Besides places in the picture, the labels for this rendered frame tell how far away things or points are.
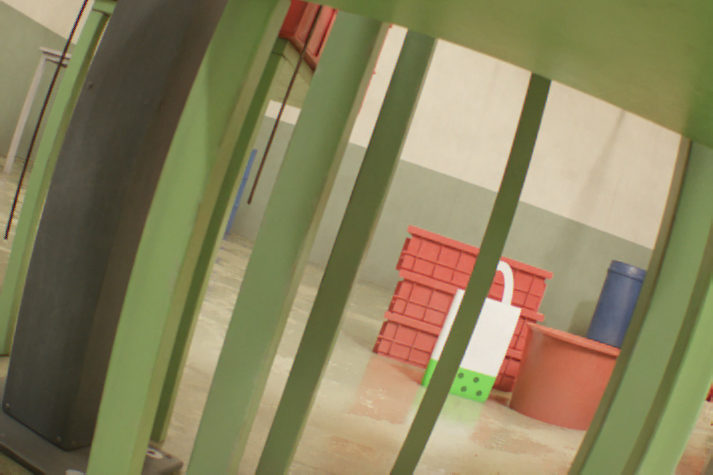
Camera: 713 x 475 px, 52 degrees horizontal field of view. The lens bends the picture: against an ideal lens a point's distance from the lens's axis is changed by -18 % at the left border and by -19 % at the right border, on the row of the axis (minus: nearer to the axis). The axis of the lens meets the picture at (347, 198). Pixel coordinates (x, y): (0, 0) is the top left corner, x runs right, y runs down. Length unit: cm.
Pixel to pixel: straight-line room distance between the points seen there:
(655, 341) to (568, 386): 216
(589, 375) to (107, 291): 199
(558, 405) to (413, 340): 81
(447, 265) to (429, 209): 583
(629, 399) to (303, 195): 33
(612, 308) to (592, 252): 157
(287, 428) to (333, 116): 54
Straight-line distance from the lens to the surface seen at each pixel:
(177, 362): 120
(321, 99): 71
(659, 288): 56
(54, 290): 98
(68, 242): 97
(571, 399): 273
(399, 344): 326
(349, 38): 72
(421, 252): 325
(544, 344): 274
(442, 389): 143
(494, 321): 278
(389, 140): 111
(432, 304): 325
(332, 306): 111
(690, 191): 57
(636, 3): 32
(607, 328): 772
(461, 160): 911
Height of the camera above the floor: 39
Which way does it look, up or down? 2 degrees up
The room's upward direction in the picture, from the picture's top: 19 degrees clockwise
